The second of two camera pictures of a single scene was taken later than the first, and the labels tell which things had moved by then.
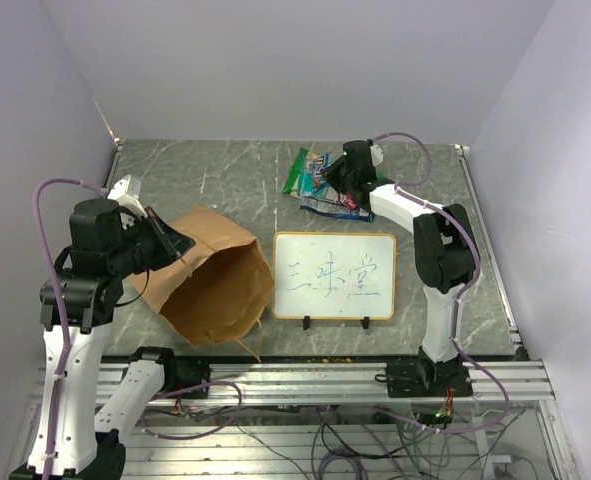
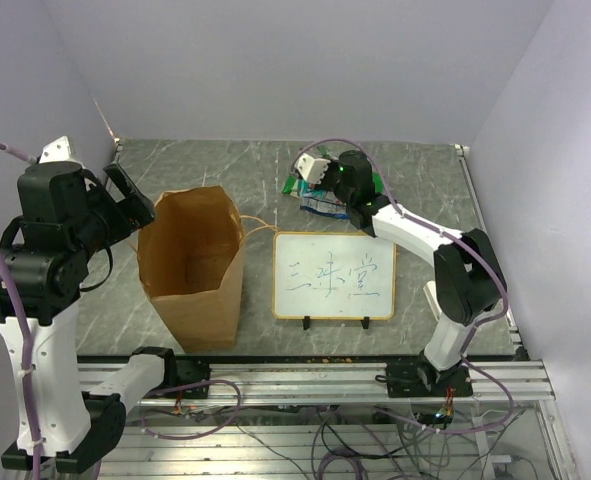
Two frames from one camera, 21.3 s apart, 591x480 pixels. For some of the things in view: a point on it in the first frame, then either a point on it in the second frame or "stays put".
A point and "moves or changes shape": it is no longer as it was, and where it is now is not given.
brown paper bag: [218, 290] moves or changes shape
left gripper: [170, 244] -> [128, 216]
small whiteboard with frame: [334, 276] stays put
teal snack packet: [307, 187] stays put
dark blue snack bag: [330, 207] stays put
